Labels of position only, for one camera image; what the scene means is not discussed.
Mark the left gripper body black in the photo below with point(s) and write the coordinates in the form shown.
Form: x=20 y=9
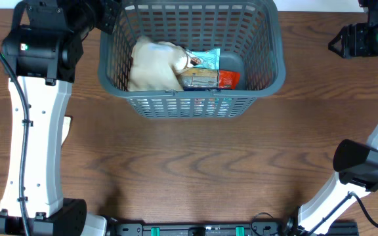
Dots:
x=83 y=17

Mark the treat bag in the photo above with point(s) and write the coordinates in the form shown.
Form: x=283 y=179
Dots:
x=66 y=128
x=156 y=65

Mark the grey plastic basket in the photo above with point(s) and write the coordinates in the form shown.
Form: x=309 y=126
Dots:
x=235 y=55

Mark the spaghetti pack red ends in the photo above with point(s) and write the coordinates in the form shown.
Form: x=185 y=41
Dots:
x=209 y=79

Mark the small teal wipes packet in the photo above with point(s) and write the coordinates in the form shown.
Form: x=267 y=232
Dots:
x=209 y=59

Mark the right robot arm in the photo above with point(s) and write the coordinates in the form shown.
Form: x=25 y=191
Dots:
x=355 y=165

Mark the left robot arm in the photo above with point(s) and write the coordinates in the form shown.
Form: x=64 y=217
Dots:
x=40 y=55

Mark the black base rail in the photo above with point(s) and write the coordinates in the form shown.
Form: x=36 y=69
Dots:
x=266 y=227

